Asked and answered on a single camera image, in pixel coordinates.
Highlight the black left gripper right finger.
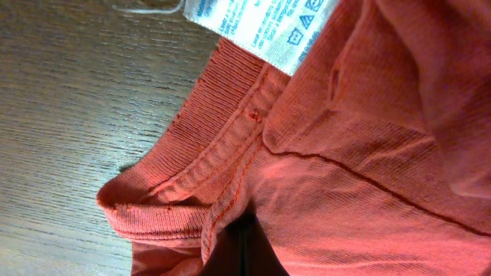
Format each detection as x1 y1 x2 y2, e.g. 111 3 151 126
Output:
242 214 288 276

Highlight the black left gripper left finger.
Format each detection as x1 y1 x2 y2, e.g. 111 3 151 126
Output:
199 218 242 276

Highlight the red McKinney Boyd t-shirt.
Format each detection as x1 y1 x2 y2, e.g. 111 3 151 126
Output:
97 1 490 275

